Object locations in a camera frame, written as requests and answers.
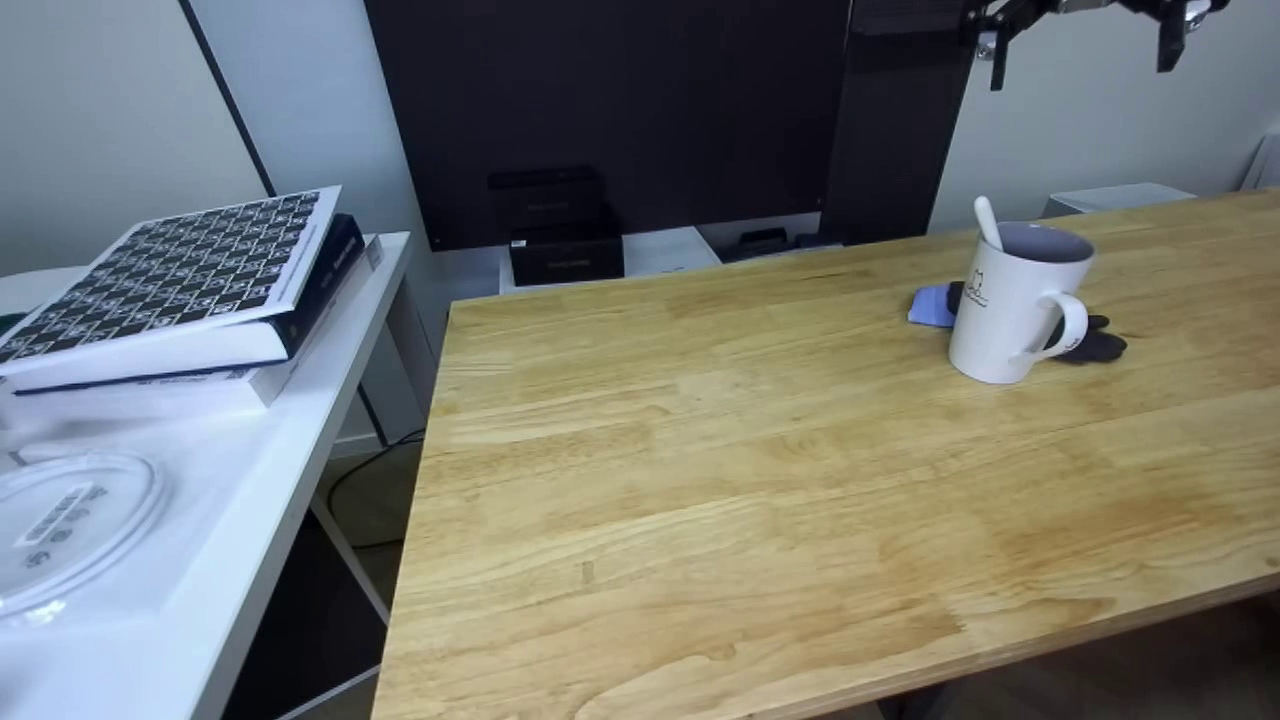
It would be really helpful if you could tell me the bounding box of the large black panel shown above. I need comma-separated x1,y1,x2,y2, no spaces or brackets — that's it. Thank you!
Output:
360,0,854,255

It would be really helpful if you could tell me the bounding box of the small blue flat item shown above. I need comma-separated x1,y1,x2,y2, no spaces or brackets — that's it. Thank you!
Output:
903,274,968,333

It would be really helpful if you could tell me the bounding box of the white spoon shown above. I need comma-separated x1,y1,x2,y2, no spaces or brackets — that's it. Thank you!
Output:
968,193,1009,255

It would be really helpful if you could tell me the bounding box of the white ceramic mug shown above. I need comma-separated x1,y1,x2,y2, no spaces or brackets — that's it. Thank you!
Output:
943,215,1101,390

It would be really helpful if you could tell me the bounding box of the white side table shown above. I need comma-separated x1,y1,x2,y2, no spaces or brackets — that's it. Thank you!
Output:
0,229,421,720

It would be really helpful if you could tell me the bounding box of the black work glove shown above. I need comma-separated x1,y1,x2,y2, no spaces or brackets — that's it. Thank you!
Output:
1051,308,1131,370

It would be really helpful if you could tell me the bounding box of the white book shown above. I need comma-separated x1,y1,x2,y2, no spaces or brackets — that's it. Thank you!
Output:
0,356,305,430

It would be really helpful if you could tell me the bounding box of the small black box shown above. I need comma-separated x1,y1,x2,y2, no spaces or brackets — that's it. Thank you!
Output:
725,222,796,258

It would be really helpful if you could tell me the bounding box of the checkered cover book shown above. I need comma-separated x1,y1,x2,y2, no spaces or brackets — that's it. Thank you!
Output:
0,185,372,399

